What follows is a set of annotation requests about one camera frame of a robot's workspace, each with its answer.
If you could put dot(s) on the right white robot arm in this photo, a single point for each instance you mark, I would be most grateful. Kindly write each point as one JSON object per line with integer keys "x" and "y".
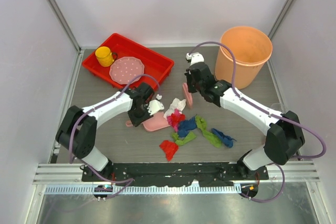
{"x": 283, "y": 135}

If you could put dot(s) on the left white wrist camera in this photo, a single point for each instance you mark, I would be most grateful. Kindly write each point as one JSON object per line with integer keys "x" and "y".
{"x": 155, "y": 105}

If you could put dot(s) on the white slotted cable duct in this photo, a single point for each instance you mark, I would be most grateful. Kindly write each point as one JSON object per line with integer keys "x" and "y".
{"x": 96, "y": 189}

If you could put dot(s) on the small green paper scrap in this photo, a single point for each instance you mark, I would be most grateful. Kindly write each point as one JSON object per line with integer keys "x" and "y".
{"x": 180, "y": 141}

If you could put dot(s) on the red plastic tray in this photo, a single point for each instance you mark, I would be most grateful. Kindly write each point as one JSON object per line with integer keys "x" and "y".
{"x": 155, "y": 64}

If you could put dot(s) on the blue paper scrap right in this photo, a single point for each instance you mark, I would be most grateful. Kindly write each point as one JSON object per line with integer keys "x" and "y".
{"x": 228, "y": 141}

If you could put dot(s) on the orange plastic bucket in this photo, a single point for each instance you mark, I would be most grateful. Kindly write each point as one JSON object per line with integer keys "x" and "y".
{"x": 251, "y": 48}

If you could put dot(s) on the yellow mug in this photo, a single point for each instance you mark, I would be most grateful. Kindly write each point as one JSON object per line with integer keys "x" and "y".
{"x": 105, "y": 56}

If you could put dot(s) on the pink dustpan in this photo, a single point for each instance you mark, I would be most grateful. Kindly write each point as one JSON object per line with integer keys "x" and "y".
{"x": 150, "y": 123}

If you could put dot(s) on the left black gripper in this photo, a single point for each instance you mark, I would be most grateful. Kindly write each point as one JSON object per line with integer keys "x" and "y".
{"x": 136, "y": 121}

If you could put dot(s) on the dark blue paper scrap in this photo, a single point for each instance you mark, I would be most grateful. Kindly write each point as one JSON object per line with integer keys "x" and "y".
{"x": 186, "y": 126}

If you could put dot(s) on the red and white paper scrap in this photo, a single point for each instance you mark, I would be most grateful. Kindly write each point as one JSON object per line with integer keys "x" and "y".
{"x": 175, "y": 118}

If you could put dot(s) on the pink hand brush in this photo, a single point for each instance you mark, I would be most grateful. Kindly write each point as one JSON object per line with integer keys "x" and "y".
{"x": 187, "y": 96}

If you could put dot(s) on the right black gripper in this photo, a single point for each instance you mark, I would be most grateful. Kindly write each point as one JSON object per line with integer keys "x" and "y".
{"x": 188, "y": 77}

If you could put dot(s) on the long green paper scrap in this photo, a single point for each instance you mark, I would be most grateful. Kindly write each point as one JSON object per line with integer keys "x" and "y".
{"x": 202, "y": 126}

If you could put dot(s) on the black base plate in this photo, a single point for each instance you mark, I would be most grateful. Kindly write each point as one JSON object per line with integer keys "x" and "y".
{"x": 207, "y": 174}

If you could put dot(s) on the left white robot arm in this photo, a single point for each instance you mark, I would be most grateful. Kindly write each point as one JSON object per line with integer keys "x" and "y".
{"x": 77, "y": 132}

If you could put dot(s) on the pink dotted plate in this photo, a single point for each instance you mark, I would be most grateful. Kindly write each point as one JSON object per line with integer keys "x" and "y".
{"x": 125, "y": 70}

